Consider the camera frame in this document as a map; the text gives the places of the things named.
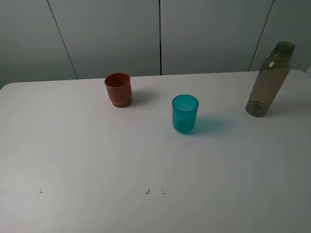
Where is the teal translucent plastic cup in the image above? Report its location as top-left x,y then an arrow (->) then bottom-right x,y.
172,94 -> 199,133

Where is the smoky translucent water bottle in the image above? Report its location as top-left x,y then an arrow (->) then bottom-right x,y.
245,41 -> 295,117

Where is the red plastic cup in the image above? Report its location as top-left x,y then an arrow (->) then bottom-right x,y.
104,73 -> 132,108

